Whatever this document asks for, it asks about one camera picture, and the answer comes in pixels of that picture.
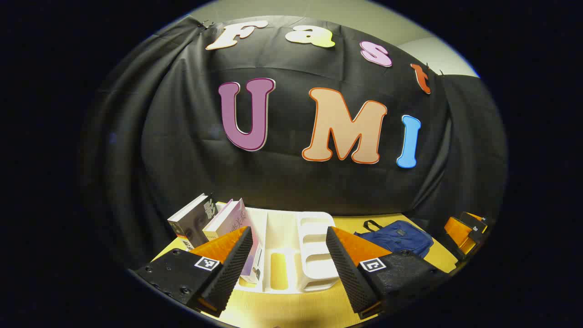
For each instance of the white plastic bookshelf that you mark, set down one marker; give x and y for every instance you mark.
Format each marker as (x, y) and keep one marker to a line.
(314, 255)

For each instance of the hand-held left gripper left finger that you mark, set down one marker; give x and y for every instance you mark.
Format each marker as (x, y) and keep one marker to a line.
(227, 269)

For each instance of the black backdrop cloth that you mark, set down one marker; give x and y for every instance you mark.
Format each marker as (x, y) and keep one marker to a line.
(291, 182)

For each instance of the blue schoolbag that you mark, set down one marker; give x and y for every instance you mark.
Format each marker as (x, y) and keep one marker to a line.
(396, 237)

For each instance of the dark grey book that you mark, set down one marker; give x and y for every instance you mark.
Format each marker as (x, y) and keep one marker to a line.
(193, 223)

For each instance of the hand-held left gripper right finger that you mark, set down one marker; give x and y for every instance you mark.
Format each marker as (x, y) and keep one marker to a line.
(348, 273)

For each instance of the pink purple book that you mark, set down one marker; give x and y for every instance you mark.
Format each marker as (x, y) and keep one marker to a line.
(234, 218)

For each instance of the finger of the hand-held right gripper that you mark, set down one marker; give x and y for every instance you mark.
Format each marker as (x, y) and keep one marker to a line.
(476, 223)
(457, 232)

